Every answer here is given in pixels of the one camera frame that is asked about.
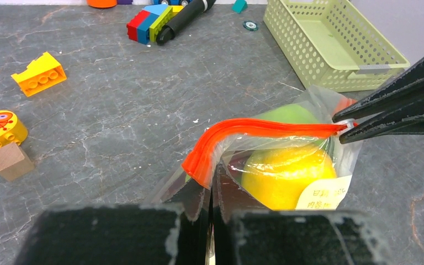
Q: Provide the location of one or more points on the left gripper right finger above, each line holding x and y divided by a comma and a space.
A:
247, 232

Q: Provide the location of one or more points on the green apple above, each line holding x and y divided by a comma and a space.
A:
291, 114

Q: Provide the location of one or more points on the small round badge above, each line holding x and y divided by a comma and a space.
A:
250, 25

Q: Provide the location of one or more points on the black microphone on table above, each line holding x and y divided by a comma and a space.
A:
182, 19

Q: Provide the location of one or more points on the wooden cube left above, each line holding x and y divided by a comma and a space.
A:
14, 162

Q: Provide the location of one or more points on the yellow lemon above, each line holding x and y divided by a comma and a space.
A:
277, 177

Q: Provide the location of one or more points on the coloured block stack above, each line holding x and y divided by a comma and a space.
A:
146, 25

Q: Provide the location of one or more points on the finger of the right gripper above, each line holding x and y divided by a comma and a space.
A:
405, 120
406, 86

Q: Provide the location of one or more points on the purple block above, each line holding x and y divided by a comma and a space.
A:
124, 2

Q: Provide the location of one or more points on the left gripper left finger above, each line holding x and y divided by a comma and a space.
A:
173, 232

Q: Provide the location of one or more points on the orange toy brick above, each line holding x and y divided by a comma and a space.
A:
40, 74

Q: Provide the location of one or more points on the teal block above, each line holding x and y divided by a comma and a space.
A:
239, 6

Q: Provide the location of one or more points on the blue toy car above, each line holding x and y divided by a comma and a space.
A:
172, 2

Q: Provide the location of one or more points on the clear zip bag orange zipper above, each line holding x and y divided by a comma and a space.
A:
233, 141

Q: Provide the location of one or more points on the green plastic basket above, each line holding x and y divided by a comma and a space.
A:
332, 45

